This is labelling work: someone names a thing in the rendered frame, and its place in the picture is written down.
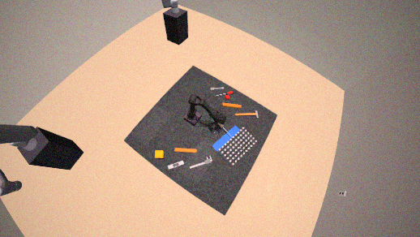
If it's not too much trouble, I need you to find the blue flat strip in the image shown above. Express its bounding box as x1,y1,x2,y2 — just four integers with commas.
212,126,240,151

